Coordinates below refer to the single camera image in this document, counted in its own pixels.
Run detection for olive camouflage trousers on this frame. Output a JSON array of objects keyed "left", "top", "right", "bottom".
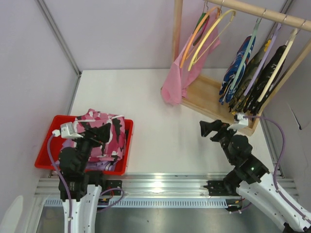
[{"left": 229, "top": 39, "right": 271, "bottom": 115}]

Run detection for blue patterned trousers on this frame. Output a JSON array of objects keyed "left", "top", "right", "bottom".
[{"left": 219, "top": 35, "right": 256, "bottom": 105}]

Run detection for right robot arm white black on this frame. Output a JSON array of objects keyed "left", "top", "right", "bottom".
[{"left": 199, "top": 120, "right": 311, "bottom": 233}]

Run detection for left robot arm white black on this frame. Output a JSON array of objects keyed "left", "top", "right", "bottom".
[{"left": 58, "top": 123, "right": 111, "bottom": 233}]

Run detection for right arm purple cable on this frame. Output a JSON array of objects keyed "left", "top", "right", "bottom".
[{"left": 244, "top": 115, "right": 311, "bottom": 224}]

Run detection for pink camouflage trousers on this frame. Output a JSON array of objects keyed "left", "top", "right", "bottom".
[{"left": 73, "top": 109, "right": 126, "bottom": 162}]

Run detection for mint green hanger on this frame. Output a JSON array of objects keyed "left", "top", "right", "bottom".
[{"left": 230, "top": 18, "right": 261, "bottom": 90}]

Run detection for wooden clothes rack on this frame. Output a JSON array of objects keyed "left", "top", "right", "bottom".
[{"left": 172, "top": 0, "right": 311, "bottom": 123}]

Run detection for orange hanger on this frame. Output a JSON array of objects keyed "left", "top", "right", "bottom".
[{"left": 179, "top": 7, "right": 221, "bottom": 68}]

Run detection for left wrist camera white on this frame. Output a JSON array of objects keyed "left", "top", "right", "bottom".
[{"left": 52, "top": 122, "right": 83, "bottom": 139}]

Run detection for yellow hanger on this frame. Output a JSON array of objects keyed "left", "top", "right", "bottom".
[{"left": 187, "top": 9, "right": 237, "bottom": 71}]

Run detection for cream hanger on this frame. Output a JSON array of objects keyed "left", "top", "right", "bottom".
[{"left": 257, "top": 28, "right": 298, "bottom": 102}]

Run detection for black patterned trousers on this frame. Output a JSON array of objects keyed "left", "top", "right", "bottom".
[{"left": 244, "top": 45, "right": 287, "bottom": 116}]

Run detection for white slotted cable duct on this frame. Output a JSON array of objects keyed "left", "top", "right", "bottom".
[{"left": 45, "top": 198, "right": 231, "bottom": 208}]

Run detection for red plastic bin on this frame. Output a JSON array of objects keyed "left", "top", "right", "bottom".
[{"left": 34, "top": 115, "right": 134, "bottom": 175}]

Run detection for purple hanger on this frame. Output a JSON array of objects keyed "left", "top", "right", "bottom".
[{"left": 243, "top": 23, "right": 282, "bottom": 97}]

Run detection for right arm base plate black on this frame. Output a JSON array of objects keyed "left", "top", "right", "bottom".
[{"left": 203, "top": 180, "right": 238, "bottom": 196}]

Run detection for plain pink garment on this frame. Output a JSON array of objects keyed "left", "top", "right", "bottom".
[{"left": 161, "top": 11, "right": 221, "bottom": 105}]

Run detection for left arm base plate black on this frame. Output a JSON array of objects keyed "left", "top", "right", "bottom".
[{"left": 105, "top": 180, "right": 122, "bottom": 197}]

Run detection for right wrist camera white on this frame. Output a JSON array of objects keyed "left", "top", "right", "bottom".
[{"left": 227, "top": 113, "right": 248, "bottom": 131}]

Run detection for aluminium mounting rail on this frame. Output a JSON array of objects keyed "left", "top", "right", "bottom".
[{"left": 35, "top": 173, "right": 299, "bottom": 199}]

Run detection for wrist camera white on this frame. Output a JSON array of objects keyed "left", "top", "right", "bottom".
[
  {"left": 52, "top": 122, "right": 83, "bottom": 139},
  {"left": 227, "top": 113, "right": 248, "bottom": 131}
]

